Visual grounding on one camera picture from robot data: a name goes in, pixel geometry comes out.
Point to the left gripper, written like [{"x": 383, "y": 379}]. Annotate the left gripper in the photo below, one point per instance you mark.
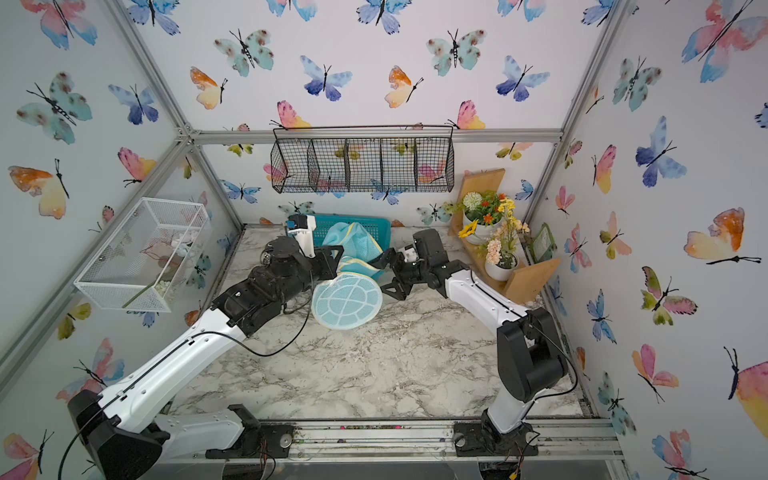
[{"x": 327, "y": 264}]

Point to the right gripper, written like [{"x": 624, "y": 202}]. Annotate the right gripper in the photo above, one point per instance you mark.
[{"x": 398, "y": 258}]

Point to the teal mesh laundry bag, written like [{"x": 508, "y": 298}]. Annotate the teal mesh laundry bag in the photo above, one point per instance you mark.
[{"x": 346, "y": 302}]

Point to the white pot yellow pink flowers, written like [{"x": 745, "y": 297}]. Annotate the white pot yellow pink flowers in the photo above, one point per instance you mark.
[{"x": 499, "y": 253}]

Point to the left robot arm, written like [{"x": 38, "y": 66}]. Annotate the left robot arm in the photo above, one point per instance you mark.
[{"x": 123, "y": 429}]

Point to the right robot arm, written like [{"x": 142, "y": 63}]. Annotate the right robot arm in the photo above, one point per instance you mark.
[{"x": 530, "y": 357}]

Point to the teal plastic basket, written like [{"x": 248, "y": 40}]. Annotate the teal plastic basket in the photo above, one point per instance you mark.
[{"x": 362, "y": 238}]

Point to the white pot orange flowers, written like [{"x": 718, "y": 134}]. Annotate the white pot orange flowers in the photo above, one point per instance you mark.
[{"x": 483, "y": 213}]

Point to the wooden zigzag shelf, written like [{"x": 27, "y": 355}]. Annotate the wooden zigzag shelf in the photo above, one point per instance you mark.
[{"x": 529, "y": 279}]

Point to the green framed small board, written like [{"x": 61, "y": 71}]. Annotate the green framed small board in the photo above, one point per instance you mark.
[{"x": 543, "y": 246}]

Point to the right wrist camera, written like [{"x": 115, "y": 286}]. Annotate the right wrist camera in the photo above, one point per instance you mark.
[{"x": 409, "y": 253}]

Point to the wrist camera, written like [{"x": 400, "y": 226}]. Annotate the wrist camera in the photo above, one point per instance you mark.
[
  {"x": 409, "y": 253},
  {"x": 301, "y": 227}
]

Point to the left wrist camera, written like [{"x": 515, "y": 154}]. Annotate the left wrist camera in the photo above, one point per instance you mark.
[{"x": 301, "y": 227}]

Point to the black wire wall basket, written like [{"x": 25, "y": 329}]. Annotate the black wire wall basket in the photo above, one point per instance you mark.
[{"x": 364, "y": 159}]

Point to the white mesh wall box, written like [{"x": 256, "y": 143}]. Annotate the white mesh wall box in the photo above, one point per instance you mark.
[{"x": 156, "y": 251}]

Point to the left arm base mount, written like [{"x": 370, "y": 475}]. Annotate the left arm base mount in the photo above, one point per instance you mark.
[{"x": 257, "y": 440}]

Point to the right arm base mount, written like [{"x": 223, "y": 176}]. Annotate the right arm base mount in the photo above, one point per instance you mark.
[{"x": 480, "y": 438}]

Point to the aluminium front rail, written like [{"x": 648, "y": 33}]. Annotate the aluminium front rail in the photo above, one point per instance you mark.
[{"x": 557, "y": 439}]

